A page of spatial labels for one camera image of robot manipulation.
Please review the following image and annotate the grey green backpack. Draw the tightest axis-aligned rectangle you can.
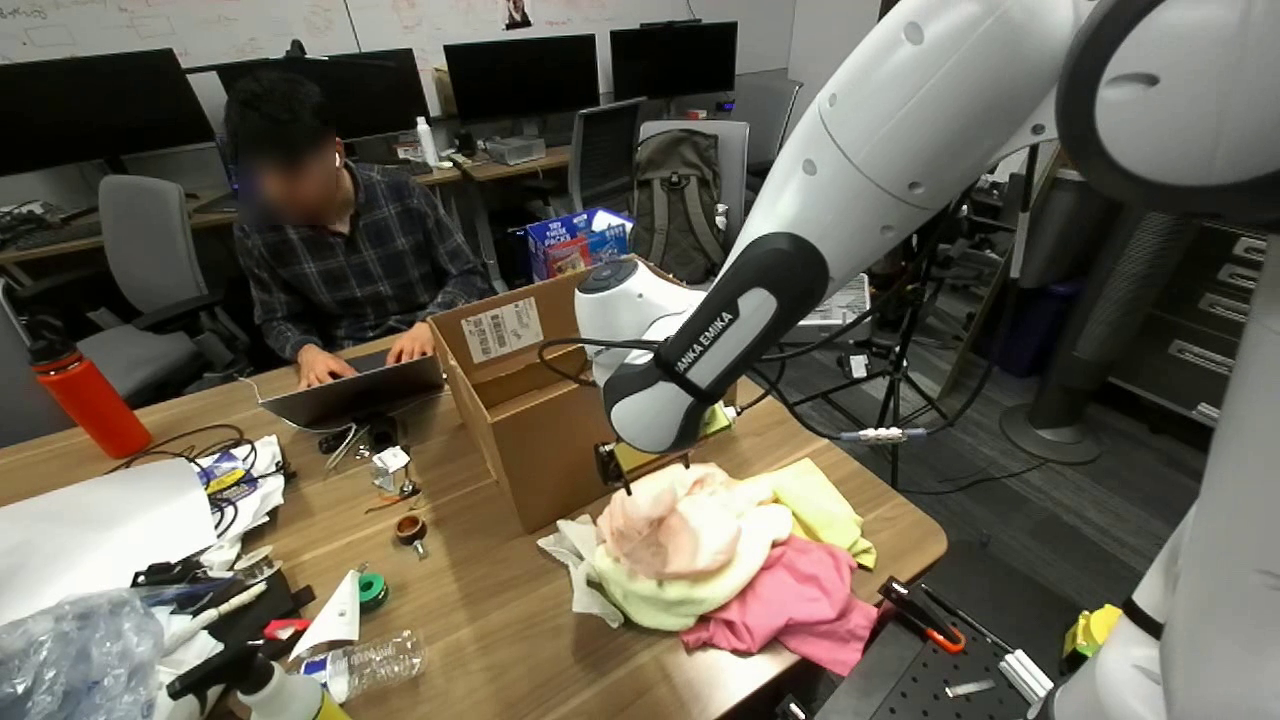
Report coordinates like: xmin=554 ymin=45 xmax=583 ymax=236
xmin=628 ymin=123 xmax=732 ymax=288

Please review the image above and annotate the grey cylindrical pillar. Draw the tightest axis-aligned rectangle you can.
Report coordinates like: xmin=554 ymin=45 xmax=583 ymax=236
xmin=1001 ymin=166 xmax=1206 ymax=470

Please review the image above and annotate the white folded paper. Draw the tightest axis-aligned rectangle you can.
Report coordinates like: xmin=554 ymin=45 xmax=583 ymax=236
xmin=280 ymin=566 xmax=367 ymax=669

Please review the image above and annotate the dark office chair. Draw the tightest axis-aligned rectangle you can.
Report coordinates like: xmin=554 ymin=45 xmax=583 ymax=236
xmin=565 ymin=93 xmax=648 ymax=215

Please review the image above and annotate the large black monitor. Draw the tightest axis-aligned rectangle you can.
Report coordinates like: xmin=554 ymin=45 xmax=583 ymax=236
xmin=0 ymin=49 xmax=219 ymax=181

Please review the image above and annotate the green tape roll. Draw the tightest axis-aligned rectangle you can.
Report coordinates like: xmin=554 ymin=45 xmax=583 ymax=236
xmin=351 ymin=570 xmax=391 ymax=616

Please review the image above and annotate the pile of papers and cables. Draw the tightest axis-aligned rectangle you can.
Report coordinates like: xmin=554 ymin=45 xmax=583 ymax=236
xmin=190 ymin=432 xmax=291 ymax=542

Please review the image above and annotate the clear plastic bag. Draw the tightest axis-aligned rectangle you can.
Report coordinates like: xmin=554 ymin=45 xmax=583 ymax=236
xmin=0 ymin=590 xmax=178 ymax=720

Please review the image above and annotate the black table cable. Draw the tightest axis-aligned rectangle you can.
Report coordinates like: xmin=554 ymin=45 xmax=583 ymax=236
xmin=115 ymin=422 xmax=251 ymax=471

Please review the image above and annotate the white towel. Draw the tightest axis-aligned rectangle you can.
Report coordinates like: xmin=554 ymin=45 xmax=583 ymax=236
xmin=535 ymin=511 xmax=634 ymax=633

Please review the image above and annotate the yellow cloth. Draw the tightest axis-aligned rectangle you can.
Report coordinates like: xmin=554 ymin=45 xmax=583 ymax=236
xmin=763 ymin=455 xmax=882 ymax=572

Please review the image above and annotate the brown tape roll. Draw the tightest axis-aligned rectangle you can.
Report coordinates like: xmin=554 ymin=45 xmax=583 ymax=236
xmin=388 ymin=510 xmax=438 ymax=566

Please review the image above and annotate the red container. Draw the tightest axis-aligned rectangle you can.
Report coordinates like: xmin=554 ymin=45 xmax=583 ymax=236
xmin=32 ymin=352 xmax=158 ymax=465

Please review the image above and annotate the dark laptop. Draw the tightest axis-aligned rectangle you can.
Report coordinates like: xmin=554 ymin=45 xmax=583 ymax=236
xmin=260 ymin=350 xmax=450 ymax=432

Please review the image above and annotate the wooden office desk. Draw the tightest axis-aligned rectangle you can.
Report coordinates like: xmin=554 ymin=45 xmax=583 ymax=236
xmin=0 ymin=142 xmax=577 ymax=272

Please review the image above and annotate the blue snack bag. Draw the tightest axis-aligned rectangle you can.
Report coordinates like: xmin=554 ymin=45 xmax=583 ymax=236
xmin=521 ymin=206 xmax=640 ymax=288

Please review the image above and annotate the red and black hand tool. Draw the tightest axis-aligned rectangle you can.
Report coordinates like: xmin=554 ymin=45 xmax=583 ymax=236
xmin=876 ymin=572 xmax=972 ymax=660

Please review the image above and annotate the small white adapter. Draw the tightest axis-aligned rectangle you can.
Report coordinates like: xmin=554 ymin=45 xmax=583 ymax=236
xmin=367 ymin=446 xmax=417 ymax=499

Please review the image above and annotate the pink shirt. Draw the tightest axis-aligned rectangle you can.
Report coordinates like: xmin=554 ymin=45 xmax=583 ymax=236
xmin=680 ymin=536 xmax=886 ymax=680

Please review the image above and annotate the seated person in plaid shirt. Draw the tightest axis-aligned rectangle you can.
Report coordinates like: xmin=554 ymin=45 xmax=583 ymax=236
xmin=218 ymin=66 xmax=502 ymax=394

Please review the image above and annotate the brown cardboard box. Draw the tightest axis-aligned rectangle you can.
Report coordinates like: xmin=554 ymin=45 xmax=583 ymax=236
xmin=428 ymin=266 xmax=754 ymax=536

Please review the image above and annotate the black camera tripod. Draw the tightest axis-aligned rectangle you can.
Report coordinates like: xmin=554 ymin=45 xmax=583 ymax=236
xmin=784 ymin=223 xmax=998 ymax=491

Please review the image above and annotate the yellow object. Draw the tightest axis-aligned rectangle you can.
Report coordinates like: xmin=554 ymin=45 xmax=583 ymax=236
xmin=1061 ymin=602 xmax=1128 ymax=666

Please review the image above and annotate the black drawer cabinet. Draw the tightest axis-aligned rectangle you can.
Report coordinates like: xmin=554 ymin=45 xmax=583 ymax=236
xmin=1106 ymin=215 xmax=1274 ymax=437

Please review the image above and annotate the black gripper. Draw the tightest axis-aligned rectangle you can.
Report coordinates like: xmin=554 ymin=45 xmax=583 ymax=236
xmin=591 ymin=439 xmax=634 ymax=497

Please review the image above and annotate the cream white cloth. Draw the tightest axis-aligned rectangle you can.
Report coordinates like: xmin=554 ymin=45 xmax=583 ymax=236
xmin=579 ymin=465 xmax=798 ymax=637

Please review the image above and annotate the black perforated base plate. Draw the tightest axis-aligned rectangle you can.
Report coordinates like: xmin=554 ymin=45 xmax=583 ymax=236
xmin=763 ymin=611 xmax=1063 ymax=720

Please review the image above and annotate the clear plastic bottle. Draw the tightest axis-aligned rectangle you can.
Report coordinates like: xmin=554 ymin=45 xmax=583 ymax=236
xmin=319 ymin=626 xmax=433 ymax=708

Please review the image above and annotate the peach colored shirt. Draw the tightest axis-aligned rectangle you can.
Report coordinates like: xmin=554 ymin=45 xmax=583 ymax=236
xmin=591 ymin=462 xmax=754 ymax=586

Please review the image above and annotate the pile of black tools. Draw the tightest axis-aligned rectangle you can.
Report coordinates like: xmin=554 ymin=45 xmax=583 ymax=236
xmin=132 ymin=558 xmax=319 ymax=708

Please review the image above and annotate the silver metal bar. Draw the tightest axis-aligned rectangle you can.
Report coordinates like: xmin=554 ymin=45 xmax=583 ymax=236
xmin=998 ymin=646 xmax=1061 ymax=708

